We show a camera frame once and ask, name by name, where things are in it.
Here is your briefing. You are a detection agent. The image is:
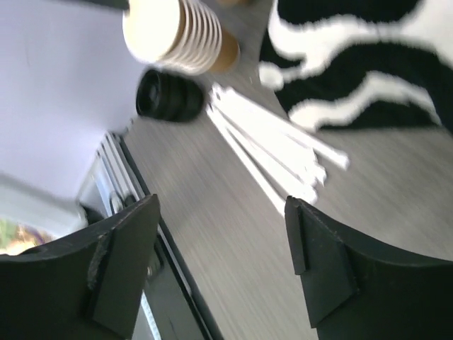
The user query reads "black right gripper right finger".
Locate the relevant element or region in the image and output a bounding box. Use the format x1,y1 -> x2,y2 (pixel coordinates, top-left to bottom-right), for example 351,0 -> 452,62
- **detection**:
285,196 -> 452,339

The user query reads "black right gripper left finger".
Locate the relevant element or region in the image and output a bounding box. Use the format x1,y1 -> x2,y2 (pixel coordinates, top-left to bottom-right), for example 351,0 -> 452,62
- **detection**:
1,195 -> 160,339

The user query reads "white wrapped straw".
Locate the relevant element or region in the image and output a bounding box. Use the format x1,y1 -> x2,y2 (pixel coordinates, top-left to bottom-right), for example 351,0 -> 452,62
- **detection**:
210,93 -> 327,185
211,83 -> 350,169
206,109 -> 285,217
208,106 -> 318,203

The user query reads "stack of black lids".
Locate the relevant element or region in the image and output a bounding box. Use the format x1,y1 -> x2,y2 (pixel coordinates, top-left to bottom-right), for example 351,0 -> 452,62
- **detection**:
135,69 -> 205,123

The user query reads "stack of paper cups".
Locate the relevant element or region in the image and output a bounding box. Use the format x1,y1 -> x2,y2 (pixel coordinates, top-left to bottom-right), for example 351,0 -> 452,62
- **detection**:
122,0 -> 240,75

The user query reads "aluminium frame rail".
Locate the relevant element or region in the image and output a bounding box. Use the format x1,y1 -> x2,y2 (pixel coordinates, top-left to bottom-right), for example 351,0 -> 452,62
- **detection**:
79,133 -> 222,339

